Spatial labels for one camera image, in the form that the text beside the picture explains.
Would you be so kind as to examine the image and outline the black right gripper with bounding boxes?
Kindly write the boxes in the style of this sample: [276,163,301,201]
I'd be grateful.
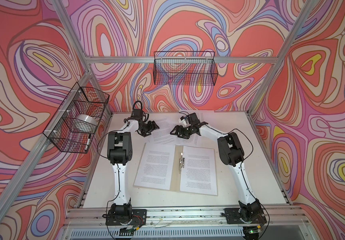
[170,125,193,139]

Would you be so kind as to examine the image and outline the printed paper sheet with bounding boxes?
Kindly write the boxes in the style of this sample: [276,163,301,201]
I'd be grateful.
[179,146,217,196]
[134,143,175,191]
[149,118,200,147]
[179,110,215,124]

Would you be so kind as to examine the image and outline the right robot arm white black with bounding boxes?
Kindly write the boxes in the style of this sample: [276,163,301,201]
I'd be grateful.
[170,122,262,222]

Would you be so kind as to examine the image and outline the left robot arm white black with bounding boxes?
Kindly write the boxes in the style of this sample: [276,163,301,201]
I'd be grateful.
[107,118,159,216]

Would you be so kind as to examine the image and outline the metal folder fastener clip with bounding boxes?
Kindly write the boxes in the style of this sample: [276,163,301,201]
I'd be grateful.
[179,152,185,174]

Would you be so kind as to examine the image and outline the printed paper sheet front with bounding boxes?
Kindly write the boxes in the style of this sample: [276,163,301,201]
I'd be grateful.
[149,118,200,147]

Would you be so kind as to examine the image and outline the printed paper sheet back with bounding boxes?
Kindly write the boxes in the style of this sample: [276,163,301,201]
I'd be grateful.
[179,110,215,124]

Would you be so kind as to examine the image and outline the silver tape roll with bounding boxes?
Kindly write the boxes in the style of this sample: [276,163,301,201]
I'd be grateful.
[74,114,98,134]

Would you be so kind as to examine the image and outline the black wire basket back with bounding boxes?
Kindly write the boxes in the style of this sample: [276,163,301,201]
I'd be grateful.
[153,50,218,86]

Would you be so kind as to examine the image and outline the black wire basket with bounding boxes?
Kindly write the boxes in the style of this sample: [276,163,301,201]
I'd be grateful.
[43,83,109,154]
[153,50,218,86]

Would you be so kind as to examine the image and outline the black wire basket left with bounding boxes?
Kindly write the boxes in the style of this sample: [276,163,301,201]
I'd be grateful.
[43,83,109,154]

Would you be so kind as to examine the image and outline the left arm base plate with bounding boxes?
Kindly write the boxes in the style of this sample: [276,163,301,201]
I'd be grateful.
[102,209,147,227]

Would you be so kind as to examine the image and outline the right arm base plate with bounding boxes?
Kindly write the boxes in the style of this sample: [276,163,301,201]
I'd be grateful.
[221,208,267,225]

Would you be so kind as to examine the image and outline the aluminium front rail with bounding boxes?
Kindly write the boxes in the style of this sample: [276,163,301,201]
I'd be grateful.
[58,205,318,240]

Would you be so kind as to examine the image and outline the aluminium frame post right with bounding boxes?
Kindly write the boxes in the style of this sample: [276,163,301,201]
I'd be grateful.
[247,0,318,116]

